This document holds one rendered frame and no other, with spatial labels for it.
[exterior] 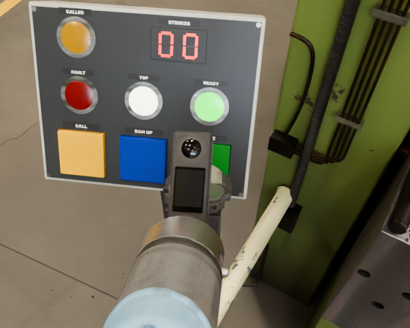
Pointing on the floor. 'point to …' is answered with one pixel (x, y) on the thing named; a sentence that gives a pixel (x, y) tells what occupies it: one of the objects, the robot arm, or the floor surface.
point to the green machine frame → (281, 163)
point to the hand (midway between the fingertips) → (205, 163)
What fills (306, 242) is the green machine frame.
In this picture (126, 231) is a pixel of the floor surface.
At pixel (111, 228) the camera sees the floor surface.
